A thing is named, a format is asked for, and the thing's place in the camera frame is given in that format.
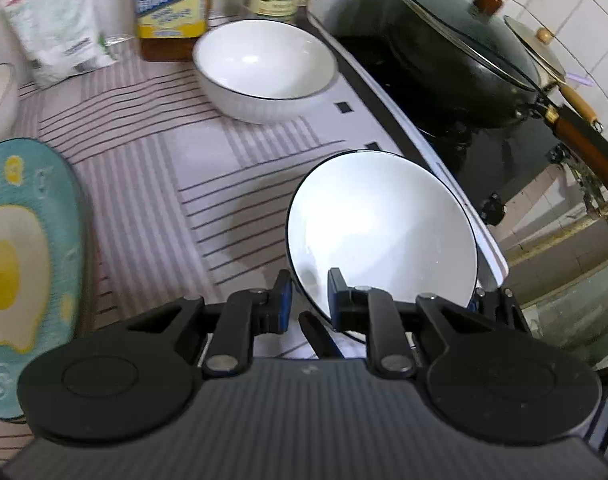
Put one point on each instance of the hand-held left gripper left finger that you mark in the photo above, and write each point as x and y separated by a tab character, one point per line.
284	305

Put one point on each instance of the white salt bag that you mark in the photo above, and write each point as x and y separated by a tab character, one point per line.
54	25

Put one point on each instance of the yellow label cooking wine bottle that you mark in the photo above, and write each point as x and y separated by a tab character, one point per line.
171	10

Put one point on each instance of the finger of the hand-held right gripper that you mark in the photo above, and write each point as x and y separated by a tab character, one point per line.
503	310

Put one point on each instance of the glass wok lid brown knob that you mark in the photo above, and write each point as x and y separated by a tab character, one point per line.
458	25

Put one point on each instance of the teal fried egg plate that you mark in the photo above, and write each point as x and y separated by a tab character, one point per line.
44	210

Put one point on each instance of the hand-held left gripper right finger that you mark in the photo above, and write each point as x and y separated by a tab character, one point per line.
337	305

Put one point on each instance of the black gas stove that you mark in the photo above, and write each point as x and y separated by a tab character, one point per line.
458	165

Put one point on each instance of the cream pot lid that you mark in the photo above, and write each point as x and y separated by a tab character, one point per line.
538	52

